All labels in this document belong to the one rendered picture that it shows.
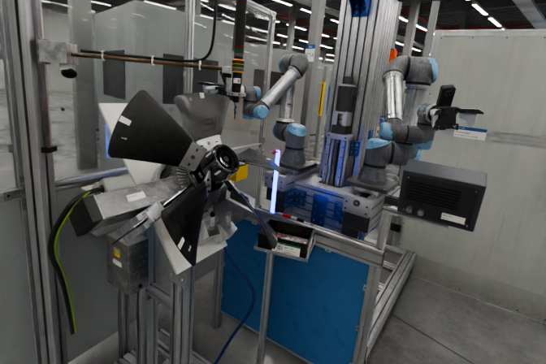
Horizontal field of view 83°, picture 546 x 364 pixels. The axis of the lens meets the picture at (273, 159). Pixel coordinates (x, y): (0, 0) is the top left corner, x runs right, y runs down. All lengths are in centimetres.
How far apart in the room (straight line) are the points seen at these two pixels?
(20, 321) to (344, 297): 141
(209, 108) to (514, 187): 222
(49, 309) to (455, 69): 278
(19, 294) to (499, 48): 304
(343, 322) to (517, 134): 179
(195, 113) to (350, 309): 111
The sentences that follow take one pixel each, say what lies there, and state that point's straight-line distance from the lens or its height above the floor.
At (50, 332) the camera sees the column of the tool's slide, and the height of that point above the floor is 40.
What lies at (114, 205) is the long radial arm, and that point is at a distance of 101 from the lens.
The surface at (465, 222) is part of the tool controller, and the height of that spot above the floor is 108.
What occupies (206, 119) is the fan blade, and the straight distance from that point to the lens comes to 124.
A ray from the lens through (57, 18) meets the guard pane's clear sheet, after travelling 160.
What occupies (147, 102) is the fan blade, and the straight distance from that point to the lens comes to 105.
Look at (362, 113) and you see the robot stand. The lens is 186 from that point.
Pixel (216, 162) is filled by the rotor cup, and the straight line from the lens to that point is 105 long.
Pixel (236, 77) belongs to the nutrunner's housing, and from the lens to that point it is 115.
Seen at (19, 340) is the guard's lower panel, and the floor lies 32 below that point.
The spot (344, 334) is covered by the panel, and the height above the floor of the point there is 39.
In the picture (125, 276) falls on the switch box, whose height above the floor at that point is 70.
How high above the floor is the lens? 148
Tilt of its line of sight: 13 degrees down
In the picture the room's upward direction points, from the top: 5 degrees clockwise
